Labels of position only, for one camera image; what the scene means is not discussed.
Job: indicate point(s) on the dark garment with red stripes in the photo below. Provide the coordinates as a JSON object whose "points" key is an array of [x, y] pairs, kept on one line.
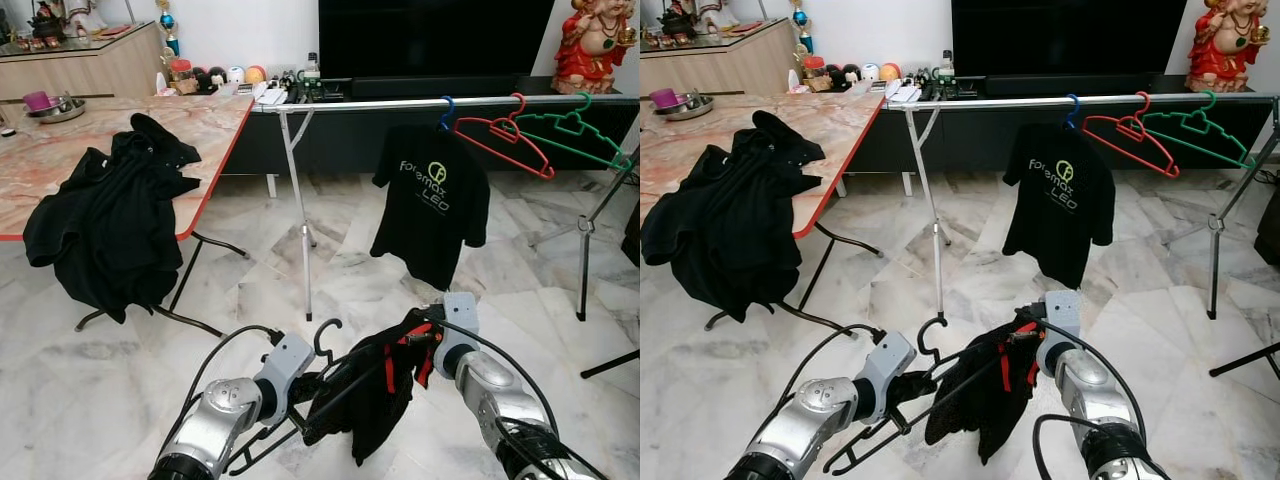
{"points": [[985, 410], [365, 410]]}

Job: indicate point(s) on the black clothes hanger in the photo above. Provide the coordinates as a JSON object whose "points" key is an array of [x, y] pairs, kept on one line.
{"points": [[325, 328], [930, 326]]}

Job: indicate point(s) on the red plastic clothes hanger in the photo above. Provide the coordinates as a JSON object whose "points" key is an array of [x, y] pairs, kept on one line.
{"points": [[520, 152], [1150, 150]]}

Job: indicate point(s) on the plain black garment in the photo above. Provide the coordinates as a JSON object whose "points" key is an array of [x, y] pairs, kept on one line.
{"points": [[100, 250], [720, 250]]}

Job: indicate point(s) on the blue clothes hanger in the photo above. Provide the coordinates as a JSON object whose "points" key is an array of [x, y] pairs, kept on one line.
{"points": [[1073, 106], [447, 108]]}

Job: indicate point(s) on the green plastic clothes hanger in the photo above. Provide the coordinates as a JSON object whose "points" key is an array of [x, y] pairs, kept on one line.
{"points": [[590, 145], [1215, 142]]}

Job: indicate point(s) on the black printed t-shirt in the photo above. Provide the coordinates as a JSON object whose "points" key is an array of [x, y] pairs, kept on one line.
{"points": [[1060, 205], [430, 210]]}

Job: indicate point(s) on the black metal table leg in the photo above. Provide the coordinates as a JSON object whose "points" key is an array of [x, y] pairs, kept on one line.
{"points": [[820, 265], [185, 270]]}

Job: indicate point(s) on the black metal stand leg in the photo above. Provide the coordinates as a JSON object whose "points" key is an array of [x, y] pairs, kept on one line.
{"points": [[1240, 362], [605, 366]]}

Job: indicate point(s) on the black tv console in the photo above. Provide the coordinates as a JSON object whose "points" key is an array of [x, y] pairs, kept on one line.
{"points": [[340, 145], [970, 145]]}

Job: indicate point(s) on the metal clothes rack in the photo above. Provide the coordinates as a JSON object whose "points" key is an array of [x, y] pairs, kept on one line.
{"points": [[1000, 101], [400, 102]]}

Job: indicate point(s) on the black soundbar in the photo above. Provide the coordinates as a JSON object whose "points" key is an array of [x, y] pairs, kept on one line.
{"points": [[430, 87], [1065, 84]]}

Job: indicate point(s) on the white paper stack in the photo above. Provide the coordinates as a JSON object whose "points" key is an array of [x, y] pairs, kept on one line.
{"points": [[904, 92], [272, 95]]}

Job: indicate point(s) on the black hooded garment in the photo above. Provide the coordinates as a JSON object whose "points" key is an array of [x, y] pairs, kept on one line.
{"points": [[155, 145], [780, 142]]}

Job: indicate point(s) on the small clear bottle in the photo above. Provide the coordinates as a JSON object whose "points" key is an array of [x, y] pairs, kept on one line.
{"points": [[312, 68], [946, 65]]}

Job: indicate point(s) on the black television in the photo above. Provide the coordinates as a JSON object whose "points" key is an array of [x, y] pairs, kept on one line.
{"points": [[430, 40], [1070, 38]]}

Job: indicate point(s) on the orange round toy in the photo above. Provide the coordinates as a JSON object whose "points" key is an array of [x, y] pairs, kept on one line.
{"points": [[890, 72], [256, 74]]}

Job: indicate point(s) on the white round toy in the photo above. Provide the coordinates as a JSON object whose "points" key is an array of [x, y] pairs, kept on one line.
{"points": [[236, 75], [871, 72]]}

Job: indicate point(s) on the black round toy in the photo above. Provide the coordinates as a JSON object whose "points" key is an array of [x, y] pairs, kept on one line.
{"points": [[210, 78], [845, 75]]}

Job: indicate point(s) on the jar with red lid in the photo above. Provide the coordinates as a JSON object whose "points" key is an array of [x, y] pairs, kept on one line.
{"points": [[815, 75], [182, 78]]}

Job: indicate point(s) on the red laughing buddha statue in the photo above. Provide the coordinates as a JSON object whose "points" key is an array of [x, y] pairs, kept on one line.
{"points": [[1225, 48], [590, 50]]}

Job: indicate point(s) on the purple plastic cup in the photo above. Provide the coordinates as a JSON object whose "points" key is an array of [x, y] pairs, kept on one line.
{"points": [[664, 98], [38, 101]]}

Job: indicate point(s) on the metal bowl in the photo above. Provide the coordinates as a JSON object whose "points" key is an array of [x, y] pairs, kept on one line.
{"points": [[698, 108], [68, 112]]}

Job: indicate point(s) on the light wooden cabinet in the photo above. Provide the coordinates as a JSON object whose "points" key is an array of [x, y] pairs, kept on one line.
{"points": [[90, 72], [720, 68]]}

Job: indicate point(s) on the trophy with blue ball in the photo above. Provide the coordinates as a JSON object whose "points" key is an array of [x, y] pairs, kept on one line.
{"points": [[800, 20], [167, 22]]}

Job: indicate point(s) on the flat red box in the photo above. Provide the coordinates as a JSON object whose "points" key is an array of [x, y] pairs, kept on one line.
{"points": [[112, 30], [746, 27]]}

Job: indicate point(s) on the dark teapot ornament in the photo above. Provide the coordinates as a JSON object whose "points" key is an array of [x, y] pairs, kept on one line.
{"points": [[47, 25], [678, 22]]}

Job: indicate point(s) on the white robed figurine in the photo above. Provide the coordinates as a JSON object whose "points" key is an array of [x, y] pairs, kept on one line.
{"points": [[85, 15], [715, 12]]}

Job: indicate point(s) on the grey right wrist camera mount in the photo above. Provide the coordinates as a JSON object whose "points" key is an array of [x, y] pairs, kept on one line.
{"points": [[1062, 320], [461, 325]]}

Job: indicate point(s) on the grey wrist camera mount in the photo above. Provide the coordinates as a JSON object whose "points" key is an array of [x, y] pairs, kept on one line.
{"points": [[461, 325], [886, 362], [285, 362], [1062, 320]]}

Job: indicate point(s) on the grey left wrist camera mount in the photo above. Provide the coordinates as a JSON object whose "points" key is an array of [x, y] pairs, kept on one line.
{"points": [[285, 362], [886, 362]]}

